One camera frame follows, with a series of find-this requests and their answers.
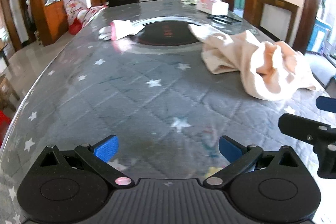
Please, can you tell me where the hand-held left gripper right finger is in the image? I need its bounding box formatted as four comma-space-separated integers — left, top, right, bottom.
203, 135, 299, 190

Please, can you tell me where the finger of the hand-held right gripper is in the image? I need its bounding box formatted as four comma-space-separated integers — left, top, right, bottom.
278, 113, 336, 179
316, 96, 336, 111

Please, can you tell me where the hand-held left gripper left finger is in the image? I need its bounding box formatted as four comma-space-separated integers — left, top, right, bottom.
39, 135, 135, 190

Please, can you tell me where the cream white garment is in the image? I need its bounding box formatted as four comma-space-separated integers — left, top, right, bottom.
188, 24, 318, 101

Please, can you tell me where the blue white cabinet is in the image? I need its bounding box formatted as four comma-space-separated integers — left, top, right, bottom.
307, 18, 332, 52

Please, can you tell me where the red plastic stool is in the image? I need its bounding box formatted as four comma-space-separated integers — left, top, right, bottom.
0, 110, 11, 146

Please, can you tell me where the white glove with pink cuff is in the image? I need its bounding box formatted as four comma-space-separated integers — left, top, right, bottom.
98, 20, 146, 41

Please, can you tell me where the wooden sideboard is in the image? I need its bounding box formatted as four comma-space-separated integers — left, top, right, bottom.
213, 0, 300, 43

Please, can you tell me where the round black built-in cooktop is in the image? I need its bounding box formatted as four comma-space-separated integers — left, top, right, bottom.
123, 17, 210, 54

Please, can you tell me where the pink play tent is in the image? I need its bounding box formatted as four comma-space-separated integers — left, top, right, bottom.
64, 0, 109, 35

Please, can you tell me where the white pink tissue box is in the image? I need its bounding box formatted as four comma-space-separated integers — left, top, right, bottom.
196, 0, 229, 15

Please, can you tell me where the brown wooden room door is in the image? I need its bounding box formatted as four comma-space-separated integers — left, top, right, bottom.
0, 0, 23, 52

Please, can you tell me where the wooden door frame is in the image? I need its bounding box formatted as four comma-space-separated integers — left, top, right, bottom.
293, 0, 323, 52

